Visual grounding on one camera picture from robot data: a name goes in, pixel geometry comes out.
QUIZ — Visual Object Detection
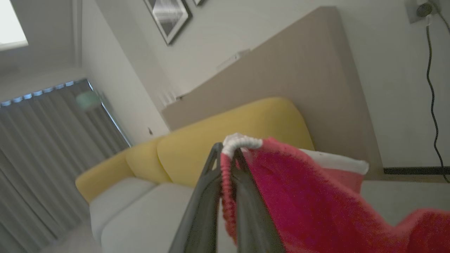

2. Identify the black baseboard strip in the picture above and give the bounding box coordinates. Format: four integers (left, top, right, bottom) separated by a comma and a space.
383, 166, 450, 175

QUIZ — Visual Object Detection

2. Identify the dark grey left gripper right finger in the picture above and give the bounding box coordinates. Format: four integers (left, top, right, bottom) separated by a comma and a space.
230, 148, 286, 253

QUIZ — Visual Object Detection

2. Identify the bright window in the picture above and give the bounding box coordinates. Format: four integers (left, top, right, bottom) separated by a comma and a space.
0, 0, 29, 50

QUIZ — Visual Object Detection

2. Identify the black power plug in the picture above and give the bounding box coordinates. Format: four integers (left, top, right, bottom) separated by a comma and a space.
416, 1, 433, 18

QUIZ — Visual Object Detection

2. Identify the grey sofa seat cushion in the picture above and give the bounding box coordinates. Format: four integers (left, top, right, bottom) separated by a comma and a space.
101, 180, 450, 253
89, 177, 157, 244

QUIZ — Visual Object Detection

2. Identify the black power cable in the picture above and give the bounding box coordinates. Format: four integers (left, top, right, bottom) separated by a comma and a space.
425, 0, 450, 184

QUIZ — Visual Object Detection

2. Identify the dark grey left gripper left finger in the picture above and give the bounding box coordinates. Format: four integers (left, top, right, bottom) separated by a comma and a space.
169, 142, 224, 253

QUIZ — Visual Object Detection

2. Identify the yellow sofa armrest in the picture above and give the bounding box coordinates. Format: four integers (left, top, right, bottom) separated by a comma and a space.
75, 150, 136, 203

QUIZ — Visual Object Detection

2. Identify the red and white garment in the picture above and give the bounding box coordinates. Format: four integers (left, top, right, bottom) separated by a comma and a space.
220, 132, 450, 253

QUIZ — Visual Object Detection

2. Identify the large black framed picture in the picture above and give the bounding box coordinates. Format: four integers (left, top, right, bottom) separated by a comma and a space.
143, 0, 193, 46

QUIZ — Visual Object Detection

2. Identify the beige wooden partition panel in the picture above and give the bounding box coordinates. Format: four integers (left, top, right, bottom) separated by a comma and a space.
162, 6, 384, 180

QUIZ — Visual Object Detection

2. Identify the white wall socket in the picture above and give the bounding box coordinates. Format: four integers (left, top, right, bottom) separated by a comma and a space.
404, 0, 441, 24

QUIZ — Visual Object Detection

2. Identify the grey pleated curtain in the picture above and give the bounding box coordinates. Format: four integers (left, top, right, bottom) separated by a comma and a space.
0, 79, 131, 253

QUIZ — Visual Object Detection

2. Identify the yellow sofa back cushion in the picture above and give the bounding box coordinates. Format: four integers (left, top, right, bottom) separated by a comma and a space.
157, 97, 315, 187
126, 137, 173, 184

